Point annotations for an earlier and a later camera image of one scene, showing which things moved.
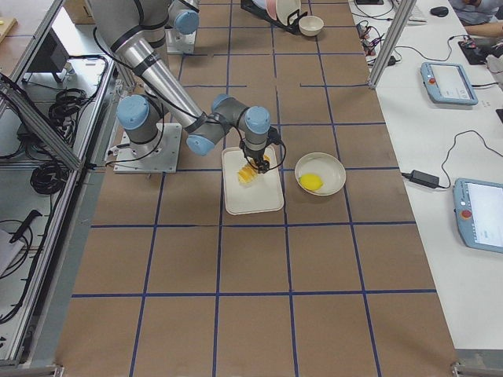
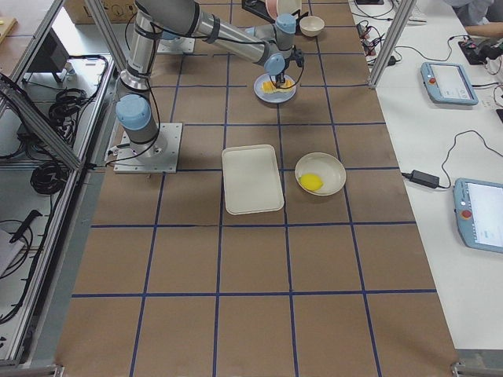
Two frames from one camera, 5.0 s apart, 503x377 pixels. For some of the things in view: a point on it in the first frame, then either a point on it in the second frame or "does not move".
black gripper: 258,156 to 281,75
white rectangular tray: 266,195 does not move
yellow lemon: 310,181 does not move
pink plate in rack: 271,9 does not move
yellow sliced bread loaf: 247,173 to 269,87
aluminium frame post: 402,18 does not move
